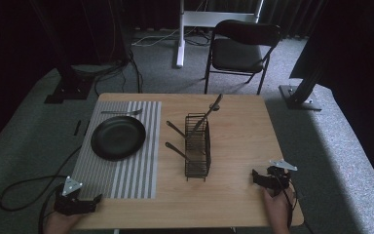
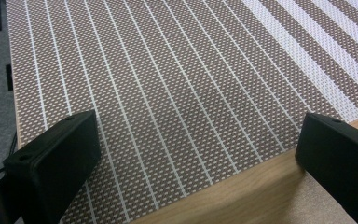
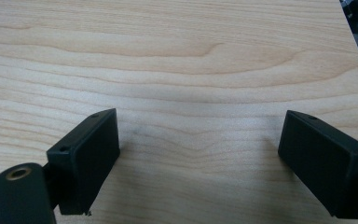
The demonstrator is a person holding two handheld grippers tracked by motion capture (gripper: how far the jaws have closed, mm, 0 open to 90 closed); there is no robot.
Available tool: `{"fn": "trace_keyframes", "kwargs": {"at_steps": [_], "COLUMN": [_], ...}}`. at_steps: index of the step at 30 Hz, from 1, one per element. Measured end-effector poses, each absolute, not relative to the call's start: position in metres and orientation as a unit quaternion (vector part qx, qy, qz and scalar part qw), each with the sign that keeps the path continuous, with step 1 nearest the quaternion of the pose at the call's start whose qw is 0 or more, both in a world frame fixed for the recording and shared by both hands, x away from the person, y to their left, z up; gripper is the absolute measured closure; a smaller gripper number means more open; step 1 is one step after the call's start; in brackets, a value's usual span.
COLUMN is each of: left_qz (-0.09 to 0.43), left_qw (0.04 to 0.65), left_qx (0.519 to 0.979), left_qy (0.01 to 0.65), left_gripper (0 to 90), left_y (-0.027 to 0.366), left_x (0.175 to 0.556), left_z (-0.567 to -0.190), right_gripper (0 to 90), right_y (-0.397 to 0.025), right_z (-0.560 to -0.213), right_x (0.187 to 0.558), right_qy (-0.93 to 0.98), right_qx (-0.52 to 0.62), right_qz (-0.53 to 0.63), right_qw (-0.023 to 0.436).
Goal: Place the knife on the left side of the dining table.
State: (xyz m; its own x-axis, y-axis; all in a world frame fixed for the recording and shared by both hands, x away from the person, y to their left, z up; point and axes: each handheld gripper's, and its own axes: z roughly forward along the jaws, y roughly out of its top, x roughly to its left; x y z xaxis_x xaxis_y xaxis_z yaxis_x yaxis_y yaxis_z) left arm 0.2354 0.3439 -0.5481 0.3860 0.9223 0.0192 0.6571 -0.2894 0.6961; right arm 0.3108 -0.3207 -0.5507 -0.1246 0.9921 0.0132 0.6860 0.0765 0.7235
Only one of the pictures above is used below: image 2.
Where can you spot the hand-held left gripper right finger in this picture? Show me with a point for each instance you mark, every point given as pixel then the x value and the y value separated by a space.
pixel 341 152

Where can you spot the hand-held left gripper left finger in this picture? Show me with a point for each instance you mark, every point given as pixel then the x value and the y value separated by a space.
pixel 52 168

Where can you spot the brown white striped woven placemat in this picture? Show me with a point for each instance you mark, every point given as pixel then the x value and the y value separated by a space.
pixel 180 87

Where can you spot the black bracket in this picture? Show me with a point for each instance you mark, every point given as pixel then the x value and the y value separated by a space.
pixel 9 77

